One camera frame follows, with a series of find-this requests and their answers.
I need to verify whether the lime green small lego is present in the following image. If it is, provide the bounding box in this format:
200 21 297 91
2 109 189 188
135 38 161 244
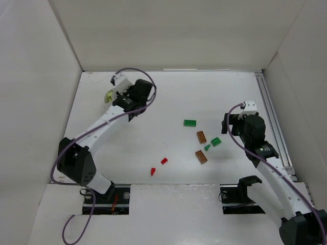
106 92 112 103

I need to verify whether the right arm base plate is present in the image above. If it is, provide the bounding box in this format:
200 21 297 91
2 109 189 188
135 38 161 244
218 184 265 215

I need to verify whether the small green slope lego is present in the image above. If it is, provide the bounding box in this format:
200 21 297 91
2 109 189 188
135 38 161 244
204 144 211 151

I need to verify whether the orange lego plate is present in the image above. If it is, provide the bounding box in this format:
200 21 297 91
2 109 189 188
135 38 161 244
195 150 207 164
196 131 207 144

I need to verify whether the aluminium rail right side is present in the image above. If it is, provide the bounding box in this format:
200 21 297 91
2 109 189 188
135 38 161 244
254 72 298 182

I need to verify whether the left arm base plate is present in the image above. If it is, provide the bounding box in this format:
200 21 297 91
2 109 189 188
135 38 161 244
80 185 131 215

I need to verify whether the green 2x4 lego brick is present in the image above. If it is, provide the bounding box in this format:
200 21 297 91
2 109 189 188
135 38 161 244
183 119 197 127

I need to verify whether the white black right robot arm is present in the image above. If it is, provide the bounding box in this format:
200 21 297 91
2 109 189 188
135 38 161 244
220 113 326 244

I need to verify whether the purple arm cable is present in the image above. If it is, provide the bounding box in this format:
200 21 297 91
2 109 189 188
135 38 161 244
50 67 158 245
226 103 326 245

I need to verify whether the white round divided container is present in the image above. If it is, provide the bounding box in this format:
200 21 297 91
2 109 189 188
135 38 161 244
104 89 117 108

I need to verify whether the green square lego plate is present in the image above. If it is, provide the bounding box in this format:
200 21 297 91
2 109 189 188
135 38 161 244
211 137 222 147

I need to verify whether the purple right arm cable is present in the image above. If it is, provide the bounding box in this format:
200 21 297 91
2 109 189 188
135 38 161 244
226 103 326 245

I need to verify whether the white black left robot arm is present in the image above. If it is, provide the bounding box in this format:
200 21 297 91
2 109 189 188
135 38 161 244
56 78 153 199

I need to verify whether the small red lego piece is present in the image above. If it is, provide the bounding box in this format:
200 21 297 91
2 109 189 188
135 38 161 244
161 158 168 164

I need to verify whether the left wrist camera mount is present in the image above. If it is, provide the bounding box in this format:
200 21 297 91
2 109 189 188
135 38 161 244
110 73 133 94

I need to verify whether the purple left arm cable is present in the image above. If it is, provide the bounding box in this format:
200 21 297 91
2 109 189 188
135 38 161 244
50 67 158 245

